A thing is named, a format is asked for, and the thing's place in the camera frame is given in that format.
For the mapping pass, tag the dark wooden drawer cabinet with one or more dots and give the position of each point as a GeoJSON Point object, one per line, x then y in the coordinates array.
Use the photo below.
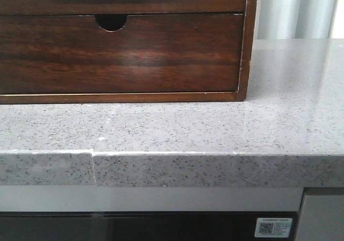
{"type": "Point", "coordinates": [115, 22]}

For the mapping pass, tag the white QR code sticker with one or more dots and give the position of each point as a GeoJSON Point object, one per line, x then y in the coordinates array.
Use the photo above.
{"type": "Point", "coordinates": [273, 227]}

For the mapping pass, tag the grey pleated curtain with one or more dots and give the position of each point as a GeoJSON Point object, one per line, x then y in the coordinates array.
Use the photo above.
{"type": "Point", "coordinates": [299, 19]}

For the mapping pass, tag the grey cabinet door panel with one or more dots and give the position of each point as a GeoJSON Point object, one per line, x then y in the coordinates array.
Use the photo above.
{"type": "Point", "coordinates": [321, 215]}

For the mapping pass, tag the black glass appliance door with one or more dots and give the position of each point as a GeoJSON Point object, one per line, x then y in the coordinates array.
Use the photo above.
{"type": "Point", "coordinates": [166, 225]}

